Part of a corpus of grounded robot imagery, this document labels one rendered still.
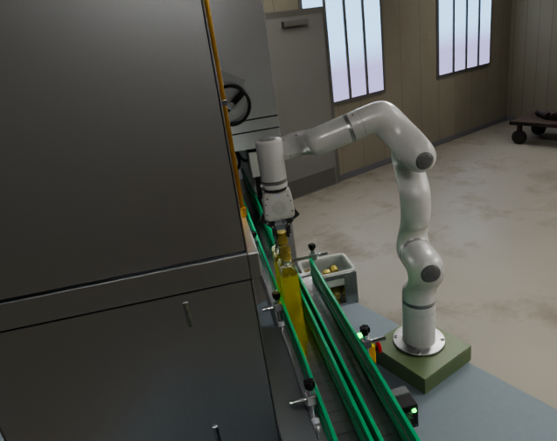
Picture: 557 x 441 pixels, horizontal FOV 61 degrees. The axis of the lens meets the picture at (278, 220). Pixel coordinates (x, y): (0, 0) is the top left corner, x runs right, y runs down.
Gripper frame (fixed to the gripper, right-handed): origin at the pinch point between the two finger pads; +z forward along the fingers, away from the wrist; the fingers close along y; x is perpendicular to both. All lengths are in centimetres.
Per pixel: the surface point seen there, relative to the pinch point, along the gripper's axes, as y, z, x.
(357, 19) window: 192, -60, 464
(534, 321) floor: 169, 137, 88
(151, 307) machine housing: -37, -12, -54
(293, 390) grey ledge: -8, 31, -40
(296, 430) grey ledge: -10, 31, -54
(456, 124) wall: 373, 115, 549
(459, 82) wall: 380, 51, 552
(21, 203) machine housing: -54, -39, -54
